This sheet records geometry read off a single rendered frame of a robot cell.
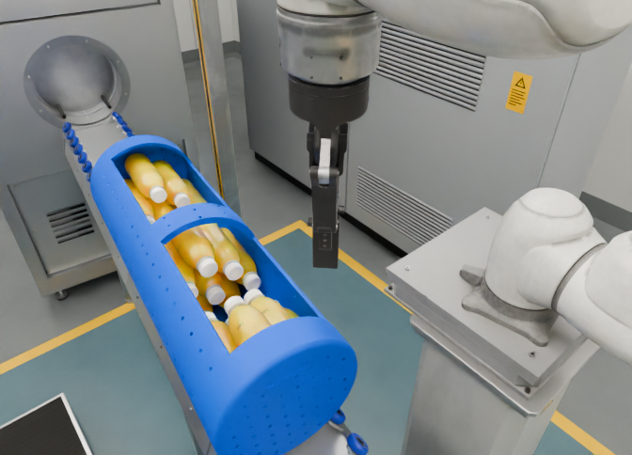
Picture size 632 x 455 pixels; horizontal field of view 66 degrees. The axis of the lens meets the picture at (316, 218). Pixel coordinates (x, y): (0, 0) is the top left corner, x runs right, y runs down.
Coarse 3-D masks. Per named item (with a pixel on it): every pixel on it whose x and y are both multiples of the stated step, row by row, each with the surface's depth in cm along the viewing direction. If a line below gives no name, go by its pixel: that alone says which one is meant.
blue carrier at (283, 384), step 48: (144, 144) 131; (96, 192) 129; (144, 240) 104; (240, 240) 124; (144, 288) 100; (240, 288) 121; (288, 288) 106; (192, 336) 84; (288, 336) 78; (336, 336) 83; (192, 384) 82; (240, 384) 74; (288, 384) 79; (336, 384) 88; (240, 432) 79; (288, 432) 87
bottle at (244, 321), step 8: (240, 304) 92; (232, 312) 89; (240, 312) 88; (248, 312) 88; (256, 312) 88; (232, 320) 88; (240, 320) 87; (248, 320) 86; (256, 320) 86; (264, 320) 88; (232, 328) 87; (240, 328) 86; (248, 328) 85; (256, 328) 85; (264, 328) 85; (232, 336) 87; (240, 336) 85; (248, 336) 84; (240, 344) 85
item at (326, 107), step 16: (288, 80) 45; (368, 80) 44; (304, 96) 43; (320, 96) 42; (336, 96) 42; (352, 96) 43; (368, 96) 45; (304, 112) 44; (320, 112) 43; (336, 112) 43; (352, 112) 44; (320, 128) 44; (336, 128) 44; (320, 144) 45; (336, 144) 45; (336, 160) 47
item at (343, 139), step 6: (312, 138) 47; (342, 138) 47; (312, 144) 47; (342, 144) 47; (312, 150) 48; (342, 150) 47; (312, 156) 48; (342, 156) 48; (312, 162) 48; (342, 162) 48; (342, 168) 48; (312, 222) 53
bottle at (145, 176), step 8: (128, 160) 134; (136, 160) 133; (144, 160) 133; (128, 168) 133; (136, 168) 130; (144, 168) 129; (152, 168) 130; (136, 176) 128; (144, 176) 126; (152, 176) 126; (160, 176) 128; (136, 184) 128; (144, 184) 125; (152, 184) 125; (160, 184) 126; (144, 192) 126
